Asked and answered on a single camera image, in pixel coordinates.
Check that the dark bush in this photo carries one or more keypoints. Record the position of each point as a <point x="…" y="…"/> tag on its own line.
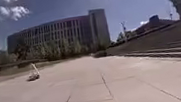
<point x="99" y="54"/>

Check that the pale concrete slab plaza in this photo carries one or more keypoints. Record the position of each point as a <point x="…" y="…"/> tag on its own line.
<point x="93" y="87"/>

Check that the row of trees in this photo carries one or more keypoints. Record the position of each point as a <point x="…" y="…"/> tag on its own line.
<point x="53" y="52"/>

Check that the large curved grey building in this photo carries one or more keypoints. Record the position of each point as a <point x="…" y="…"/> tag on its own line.
<point x="59" y="31"/>

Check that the lamp pole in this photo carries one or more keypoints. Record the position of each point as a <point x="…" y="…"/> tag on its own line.
<point x="124" y="30"/>

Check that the small robot with pale mast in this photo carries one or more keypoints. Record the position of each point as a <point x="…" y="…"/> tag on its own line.
<point x="33" y="75"/>

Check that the dark tall tree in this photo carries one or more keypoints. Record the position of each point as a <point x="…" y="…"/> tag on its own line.
<point x="21" y="51"/>

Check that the low dark building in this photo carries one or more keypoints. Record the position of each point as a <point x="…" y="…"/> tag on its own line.
<point x="155" y="22"/>

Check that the wide stone steps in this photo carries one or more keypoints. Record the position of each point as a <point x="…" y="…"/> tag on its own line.
<point x="179" y="51"/>

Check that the sloping concrete wall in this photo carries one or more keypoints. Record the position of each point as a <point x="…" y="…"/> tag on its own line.
<point x="157" y="38"/>

